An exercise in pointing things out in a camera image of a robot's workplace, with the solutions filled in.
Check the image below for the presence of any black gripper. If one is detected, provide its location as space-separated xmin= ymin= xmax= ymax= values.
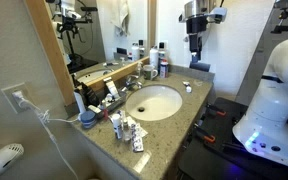
xmin=185 ymin=15 xmax=209 ymax=63

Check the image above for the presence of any blue tube with white cap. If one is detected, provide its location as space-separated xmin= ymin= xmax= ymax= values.
xmin=182 ymin=80 xmax=193 ymax=94

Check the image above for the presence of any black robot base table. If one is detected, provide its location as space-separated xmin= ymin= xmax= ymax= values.
xmin=177 ymin=97 xmax=288 ymax=180

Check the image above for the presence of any silver white tube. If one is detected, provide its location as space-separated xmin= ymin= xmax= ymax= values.
xmin=103 ymin=77 xmax=121 ymax=100

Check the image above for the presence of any dark toiletries basket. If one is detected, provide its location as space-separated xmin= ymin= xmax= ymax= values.
xmin=96 ymin=90 xmax=128 ymax=115

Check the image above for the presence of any black toiletry tube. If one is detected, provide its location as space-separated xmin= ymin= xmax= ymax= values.
xmin=81 ymin=83 xmax=101 ymax=108

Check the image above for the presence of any dark blue round object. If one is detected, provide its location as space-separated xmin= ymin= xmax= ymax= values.
xmin=189 ymin=61 xmax=212 ymax=73

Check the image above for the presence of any blue mouthwash bottle black cap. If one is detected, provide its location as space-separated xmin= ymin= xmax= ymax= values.
xmin=157 ymin=41 xmax=168 ymax=72

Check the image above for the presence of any white can with red cap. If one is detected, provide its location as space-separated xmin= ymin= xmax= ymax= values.
xmin=159 ymin=59 xmax=169 ymax=79

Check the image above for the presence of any tall white bottle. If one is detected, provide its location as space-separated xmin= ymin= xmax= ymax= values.
xmin=149 ymin=45 xmax=160 ymax=70

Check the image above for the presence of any grey ceramic mug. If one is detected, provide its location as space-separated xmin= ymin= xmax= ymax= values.
xmin=142 ymin=64 xmax=159 ymax=81

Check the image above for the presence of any white oval sink basin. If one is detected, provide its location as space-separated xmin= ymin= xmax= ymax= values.
xmin=125 ymin=84 xmax=184 ymax=123

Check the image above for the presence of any chrome faucet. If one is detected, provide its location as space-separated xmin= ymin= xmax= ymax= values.
xmin=121 ymin=74 xmax=145 ymax=93

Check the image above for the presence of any small clear bottle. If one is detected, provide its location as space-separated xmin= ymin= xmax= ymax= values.
xmin=122 ymin=117 xmax=132 ymax=143

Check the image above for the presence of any small bottle with white cap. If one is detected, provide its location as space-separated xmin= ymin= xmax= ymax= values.
xmin=111 ymin=113 xmax=124 ymax=140

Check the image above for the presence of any blue round container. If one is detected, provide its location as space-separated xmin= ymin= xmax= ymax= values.
xmin=80 ymin=110 xmax=98 ymax=130

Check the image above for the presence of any black clamp with orange handle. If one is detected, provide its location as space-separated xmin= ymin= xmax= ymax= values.
xmin=194 ymin=124 xmax=217 ymax=144
xmin=205 ymin=103 xmax=227 ymax=118

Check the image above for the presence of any black camera stand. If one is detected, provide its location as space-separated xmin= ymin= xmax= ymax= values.
xmin=271 ymin=0 xmax=288 ymax=35

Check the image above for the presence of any wood framed wall mirror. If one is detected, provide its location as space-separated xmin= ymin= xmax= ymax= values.
xmin=25 ymin=0 xmax=158 ymax=106

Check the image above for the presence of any white power cable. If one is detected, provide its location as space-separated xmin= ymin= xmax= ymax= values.
xmin=12 ymin=90 xmax=84 ymax=180

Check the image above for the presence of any white wall outlet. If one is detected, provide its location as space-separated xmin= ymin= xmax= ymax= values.
xmin=1 ymin=82 xmax=36 ymax=115

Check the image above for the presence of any white wall hair dryer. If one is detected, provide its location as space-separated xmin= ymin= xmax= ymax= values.
xmin=0 ymin=143 xmax=25 ymax=180

